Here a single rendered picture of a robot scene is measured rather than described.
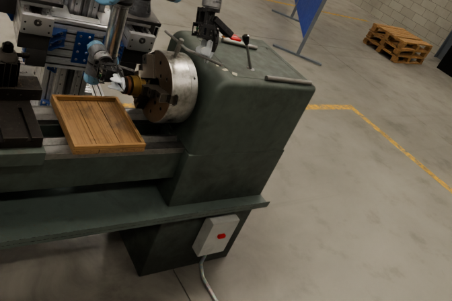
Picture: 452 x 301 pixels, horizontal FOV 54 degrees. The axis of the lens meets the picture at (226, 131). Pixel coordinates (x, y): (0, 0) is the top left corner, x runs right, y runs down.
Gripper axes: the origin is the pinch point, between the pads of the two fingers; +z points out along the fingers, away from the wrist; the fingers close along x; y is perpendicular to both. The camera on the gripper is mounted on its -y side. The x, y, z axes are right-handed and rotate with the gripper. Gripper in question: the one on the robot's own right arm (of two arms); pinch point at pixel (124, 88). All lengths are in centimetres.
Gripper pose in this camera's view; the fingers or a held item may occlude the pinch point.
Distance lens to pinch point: 186.0
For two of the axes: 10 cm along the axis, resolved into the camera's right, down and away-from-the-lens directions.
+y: -8.0, 0.0, -5.9
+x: 3.6, -7.9, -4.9
